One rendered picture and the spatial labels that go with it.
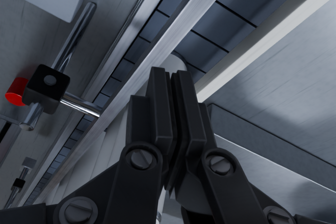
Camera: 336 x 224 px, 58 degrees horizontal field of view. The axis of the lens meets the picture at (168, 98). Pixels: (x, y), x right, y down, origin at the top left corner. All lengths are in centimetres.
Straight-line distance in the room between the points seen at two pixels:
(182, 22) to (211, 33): 11
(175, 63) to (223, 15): 7
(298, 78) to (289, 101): 5
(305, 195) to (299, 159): 8
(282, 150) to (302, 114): 7
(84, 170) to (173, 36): 29
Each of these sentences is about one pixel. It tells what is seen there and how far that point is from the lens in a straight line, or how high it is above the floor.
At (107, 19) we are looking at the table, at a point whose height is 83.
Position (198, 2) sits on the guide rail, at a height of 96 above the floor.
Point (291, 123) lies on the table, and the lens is 49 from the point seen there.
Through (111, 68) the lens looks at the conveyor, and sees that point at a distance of 36.
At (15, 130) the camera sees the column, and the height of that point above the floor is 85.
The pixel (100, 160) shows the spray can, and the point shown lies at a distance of 31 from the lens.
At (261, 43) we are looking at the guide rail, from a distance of 25.
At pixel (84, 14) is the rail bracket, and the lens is 35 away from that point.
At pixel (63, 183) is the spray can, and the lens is 50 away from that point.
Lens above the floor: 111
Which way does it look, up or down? 38 degrees down
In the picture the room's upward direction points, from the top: 168 degrees counter-clockwise
